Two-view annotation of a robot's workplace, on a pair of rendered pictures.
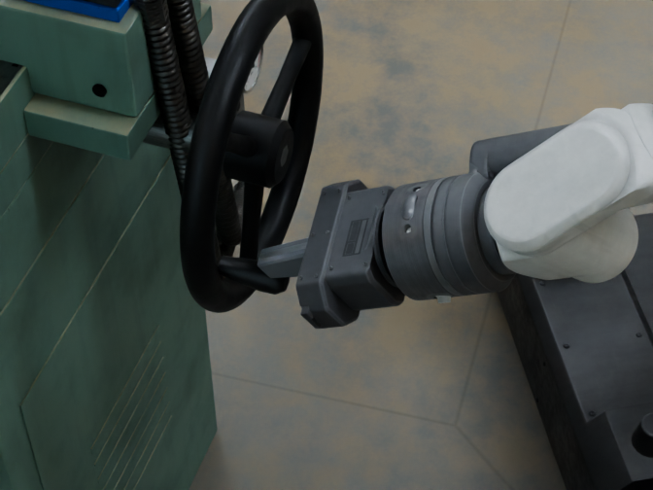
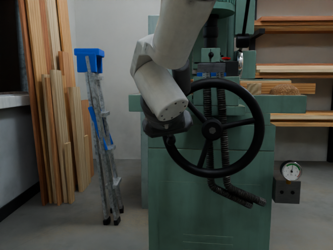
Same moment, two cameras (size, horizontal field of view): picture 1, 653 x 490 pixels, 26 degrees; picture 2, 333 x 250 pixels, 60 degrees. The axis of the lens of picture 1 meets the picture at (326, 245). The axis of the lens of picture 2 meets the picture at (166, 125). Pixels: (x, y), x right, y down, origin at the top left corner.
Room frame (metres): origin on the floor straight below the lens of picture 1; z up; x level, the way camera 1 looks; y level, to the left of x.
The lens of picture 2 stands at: (0.57, -0.71, 0.94)
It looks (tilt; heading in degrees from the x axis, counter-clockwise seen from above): 8 degrees down; 78
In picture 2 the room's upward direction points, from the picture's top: straight up
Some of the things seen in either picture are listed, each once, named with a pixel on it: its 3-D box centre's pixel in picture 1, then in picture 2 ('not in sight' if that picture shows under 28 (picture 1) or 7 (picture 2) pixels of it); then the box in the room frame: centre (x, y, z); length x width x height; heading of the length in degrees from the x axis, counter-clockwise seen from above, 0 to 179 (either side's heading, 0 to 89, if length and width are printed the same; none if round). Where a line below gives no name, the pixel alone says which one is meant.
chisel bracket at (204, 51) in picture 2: not in sight; (210, 60); (0.99, 0.40, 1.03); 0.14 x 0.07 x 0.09; 71
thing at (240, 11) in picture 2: not in sight; (244, 19); (1.20, 0.53, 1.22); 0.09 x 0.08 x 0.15; 71
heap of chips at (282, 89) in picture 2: not in sight; (284, 89); (1.20, 0.21, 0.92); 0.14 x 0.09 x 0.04; 71
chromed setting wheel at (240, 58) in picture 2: not in sight; (238, 64); (1.15, 0.46, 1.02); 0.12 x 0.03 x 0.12; 71
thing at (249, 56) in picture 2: not in sight; (244, 65); (1.19, 0.50, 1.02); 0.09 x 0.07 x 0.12; 161
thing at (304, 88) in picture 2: not in sight; (234, 88); (1.08, 0.35, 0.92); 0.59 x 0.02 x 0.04; 161
